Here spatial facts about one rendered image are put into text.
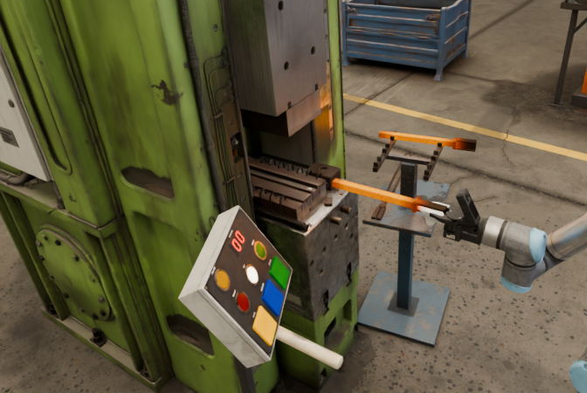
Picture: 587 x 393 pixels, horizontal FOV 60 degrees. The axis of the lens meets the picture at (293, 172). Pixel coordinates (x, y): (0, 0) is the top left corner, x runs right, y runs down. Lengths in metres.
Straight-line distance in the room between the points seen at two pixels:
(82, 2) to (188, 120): 0.48
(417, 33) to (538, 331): 3.44
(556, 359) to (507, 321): 0.27
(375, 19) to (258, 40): 4.16
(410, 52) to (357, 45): 0.63
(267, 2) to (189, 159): 0.50
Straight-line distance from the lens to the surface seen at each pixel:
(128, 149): 1.85
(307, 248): 1.84
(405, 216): 2.28
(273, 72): 1.53
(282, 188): 1.91
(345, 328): 2.49
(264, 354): 1.36
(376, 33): 5.66
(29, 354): 3.08
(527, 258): 1.62
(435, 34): 5.40
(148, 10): 1.41
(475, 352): 2.67
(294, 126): 1.67
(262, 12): 1.48
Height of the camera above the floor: 2.03
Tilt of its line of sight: 31 degrees down
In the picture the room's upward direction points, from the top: 6 degrees counter-clockwise
